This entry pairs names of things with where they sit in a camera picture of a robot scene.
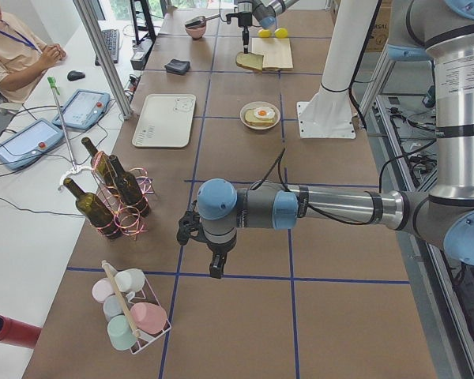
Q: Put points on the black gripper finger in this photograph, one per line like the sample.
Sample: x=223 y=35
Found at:
x=216 y=266
x=245 y=37

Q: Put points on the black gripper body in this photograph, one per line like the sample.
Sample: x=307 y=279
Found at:
x=245 y=19
x=220 y=250

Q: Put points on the bread slice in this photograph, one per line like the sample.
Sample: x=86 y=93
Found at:
x=249 y=61
x=251 y=120

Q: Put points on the white round plate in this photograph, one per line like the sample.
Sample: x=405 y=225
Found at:
x=259 y=104

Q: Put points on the white bear serving tray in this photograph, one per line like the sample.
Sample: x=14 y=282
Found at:
x=165 y=121

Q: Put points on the yellow lemon left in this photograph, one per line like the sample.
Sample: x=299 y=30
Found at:
x=264 y=33

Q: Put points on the yellow lemon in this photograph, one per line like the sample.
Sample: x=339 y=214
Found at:
x=281 y=33
x=264 y=33

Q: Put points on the yellow lemon right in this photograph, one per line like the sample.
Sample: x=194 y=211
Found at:
x=281 y=33

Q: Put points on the wooden cutting board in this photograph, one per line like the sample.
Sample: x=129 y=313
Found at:
x=277 y=54

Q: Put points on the metal scoop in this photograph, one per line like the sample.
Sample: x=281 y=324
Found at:
x=199 y=21

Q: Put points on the pink bowl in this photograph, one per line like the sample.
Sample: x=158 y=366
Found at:
x=196 y=33

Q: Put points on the grey folded cloth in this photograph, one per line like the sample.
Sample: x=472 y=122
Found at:
x=176 y=66

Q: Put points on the fried egg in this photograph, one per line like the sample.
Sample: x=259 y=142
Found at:
x=264 y=113

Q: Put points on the white cup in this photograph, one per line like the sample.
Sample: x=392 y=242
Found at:
x=132 y=279

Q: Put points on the grey cup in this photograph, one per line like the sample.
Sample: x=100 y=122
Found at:
x=111 y=307

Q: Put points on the dark wine bottle right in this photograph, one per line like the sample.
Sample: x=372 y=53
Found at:
x=128 y=187

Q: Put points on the dark wine bottle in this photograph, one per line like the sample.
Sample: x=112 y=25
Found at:
x=95 y=211
x=128 y=187
x=92 y=156

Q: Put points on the light pink cup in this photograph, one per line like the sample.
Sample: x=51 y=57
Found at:
x=101 y=290

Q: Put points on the mint green cup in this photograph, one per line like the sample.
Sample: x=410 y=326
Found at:
x=120 y=333

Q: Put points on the cardboard box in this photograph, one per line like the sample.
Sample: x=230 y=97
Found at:
x=380 y=32

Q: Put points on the black keyboard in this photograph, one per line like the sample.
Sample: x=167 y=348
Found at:
x=111 y=39

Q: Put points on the dark wine bottle left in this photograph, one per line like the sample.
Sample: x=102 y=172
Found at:
x=95 y=211

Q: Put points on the far teach pendant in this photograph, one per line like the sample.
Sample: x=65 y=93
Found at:
x=84 y=108

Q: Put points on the teach pendant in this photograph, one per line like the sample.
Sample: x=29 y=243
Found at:
x=28 y=145
x=84 y=108

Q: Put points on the black computer mouse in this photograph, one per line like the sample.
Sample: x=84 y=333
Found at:
x=75 y=75

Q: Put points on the green tipped metal rod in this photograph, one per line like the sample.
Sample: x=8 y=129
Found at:
x=76 y=168

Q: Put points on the red cylinder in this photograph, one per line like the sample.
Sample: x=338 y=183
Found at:
x=18 y=333

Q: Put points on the near teach pendant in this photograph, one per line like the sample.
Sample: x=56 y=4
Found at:
x=28 y=145

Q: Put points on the seated person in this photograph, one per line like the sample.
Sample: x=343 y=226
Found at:
x=24 y=58

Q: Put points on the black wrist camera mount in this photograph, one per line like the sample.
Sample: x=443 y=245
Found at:
x=190 y=227

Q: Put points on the white wire cup rack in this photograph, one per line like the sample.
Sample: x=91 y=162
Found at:
x=127 y=300

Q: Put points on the copper wire bottle rack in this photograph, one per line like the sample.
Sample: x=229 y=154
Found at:
x=127 y=217

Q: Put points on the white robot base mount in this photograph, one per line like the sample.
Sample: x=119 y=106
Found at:
x=328 y=114

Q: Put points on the aluminium frame post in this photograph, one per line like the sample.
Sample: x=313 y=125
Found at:
x=92 y=27

